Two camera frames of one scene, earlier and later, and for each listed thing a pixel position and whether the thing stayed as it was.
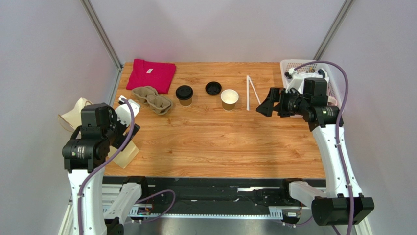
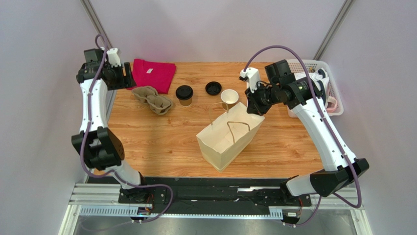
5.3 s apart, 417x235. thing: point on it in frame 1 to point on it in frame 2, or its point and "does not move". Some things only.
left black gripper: x=121 y=138 to x=129 y=82
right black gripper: x=280 y=102 to x=255 y=102
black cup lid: x=184 y=92 does not move
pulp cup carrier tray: x=160 y=105 does not move
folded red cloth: x=159 y=76 does not move
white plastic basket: x=292 y=66 does not move
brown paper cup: x=186 y=103 does not move
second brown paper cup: x=229 y=97 does not move
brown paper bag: x=71 y=118 to x=230 y=133
